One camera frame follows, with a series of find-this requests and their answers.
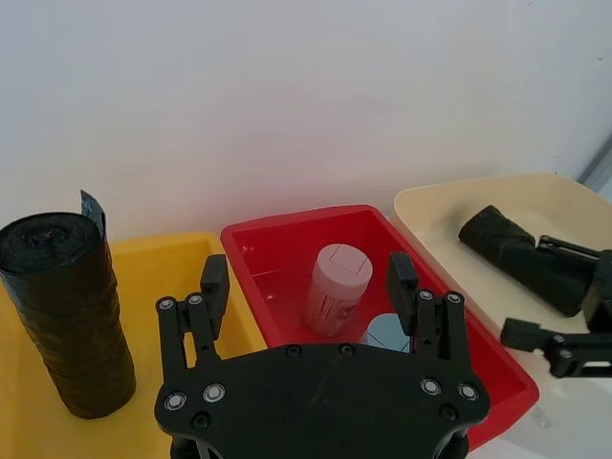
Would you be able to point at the grey post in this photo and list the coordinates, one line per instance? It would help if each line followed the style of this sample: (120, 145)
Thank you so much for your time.
(597, 167)

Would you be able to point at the white bottle with pink label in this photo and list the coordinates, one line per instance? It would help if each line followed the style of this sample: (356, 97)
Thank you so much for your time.
(337, 287)

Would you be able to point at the yellow plastic bin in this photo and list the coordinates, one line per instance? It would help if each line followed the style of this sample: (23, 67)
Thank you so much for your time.
(143, 268)

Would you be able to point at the pale grey round container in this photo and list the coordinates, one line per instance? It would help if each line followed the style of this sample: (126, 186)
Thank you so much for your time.
(385, 330)

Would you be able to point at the cream plastic bin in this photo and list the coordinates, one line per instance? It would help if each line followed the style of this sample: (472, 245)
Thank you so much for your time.
(516, 201)

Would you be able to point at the black garbage bag roll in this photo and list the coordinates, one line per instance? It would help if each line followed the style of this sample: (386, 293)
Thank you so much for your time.
(67, 311)
(531, 258)

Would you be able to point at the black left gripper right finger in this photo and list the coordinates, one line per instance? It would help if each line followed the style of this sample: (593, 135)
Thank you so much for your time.
(400, 291)

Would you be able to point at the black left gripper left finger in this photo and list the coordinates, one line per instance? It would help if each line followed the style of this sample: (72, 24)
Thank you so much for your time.
(214, 291)

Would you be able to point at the red plastic bin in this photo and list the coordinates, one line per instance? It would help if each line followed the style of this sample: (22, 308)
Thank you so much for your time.
(282, 253)

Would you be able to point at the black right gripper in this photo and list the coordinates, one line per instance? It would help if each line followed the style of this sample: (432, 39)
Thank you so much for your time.
(602, 296)

